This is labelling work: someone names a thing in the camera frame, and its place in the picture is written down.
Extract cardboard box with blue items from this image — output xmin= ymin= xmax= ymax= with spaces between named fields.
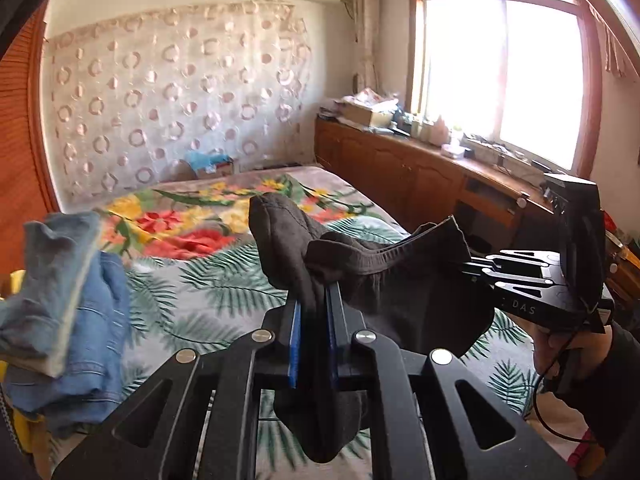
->
xmin=179 ymin=150 xmax=236 ymax=179

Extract wooden slatted wardrobe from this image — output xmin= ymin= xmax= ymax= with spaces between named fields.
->
xmin=0 ymin=4 xmax=62 ymax=273

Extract white containers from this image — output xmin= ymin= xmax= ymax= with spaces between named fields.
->
xmin=409 ymin=114 xmax=452 ymax=144

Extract black pants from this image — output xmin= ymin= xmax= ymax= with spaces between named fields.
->
xmin=248 ymin=192 xmax=496 ymax=463

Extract circle pattern sheer curtain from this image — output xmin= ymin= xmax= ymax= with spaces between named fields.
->
xmin=42 ymin=1 xmax=314 ymax=207

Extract long wooden cabinet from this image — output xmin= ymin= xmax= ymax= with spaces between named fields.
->
xmin=313 ymin=115 xmax=640 ymax=307

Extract pale window curtain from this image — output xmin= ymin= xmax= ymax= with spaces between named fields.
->
xmin=349 ymin=0 xmax=382 ymax=92

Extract floral blanket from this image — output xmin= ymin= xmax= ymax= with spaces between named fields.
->
xmin=97 ymin=164 xmax=412 ymax=262

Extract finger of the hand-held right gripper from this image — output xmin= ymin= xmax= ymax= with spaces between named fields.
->
xmin=459 ymin=249 xmax=566 ymax=277
xmin=481 ymin=269 xmax=569 ymax=294

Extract wooden frame window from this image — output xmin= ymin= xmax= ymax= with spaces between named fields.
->
xmin=406 ymin=0 xmax=602 ymax=177

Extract black cable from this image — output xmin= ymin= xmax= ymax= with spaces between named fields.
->
xmin=532 ymin=345 xmax=601 ymax=444

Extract person's right hand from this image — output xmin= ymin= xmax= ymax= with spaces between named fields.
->
xmin=531 ymin=326 xmax=565 ymax=402

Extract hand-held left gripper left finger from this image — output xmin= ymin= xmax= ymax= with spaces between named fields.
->
xmin=51 ymin=296 xmax=302 ymax=480

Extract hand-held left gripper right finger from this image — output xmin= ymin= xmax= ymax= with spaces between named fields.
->
xmin=325 ymin=283 xmax=581 ymax=480

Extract blue denim jeans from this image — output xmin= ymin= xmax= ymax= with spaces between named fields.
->
xmin=4 ymin=250 xmax=132 ymax=437

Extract open cardboard box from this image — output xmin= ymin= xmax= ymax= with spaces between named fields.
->
xmin=339 ymin=96 xmax=399 ymax=129

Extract light blue folded jeans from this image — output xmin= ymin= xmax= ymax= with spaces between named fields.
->
xmin=0 ymin=210 xmax=104 ymax=379

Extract leaf print blanket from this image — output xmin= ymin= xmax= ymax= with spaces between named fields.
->
xmin=47 ymin=215 xmax=551 ymax=480

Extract person's right forearm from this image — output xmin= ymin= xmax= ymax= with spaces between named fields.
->
xmin=570 ymin=320 xmax=640 ymax=461

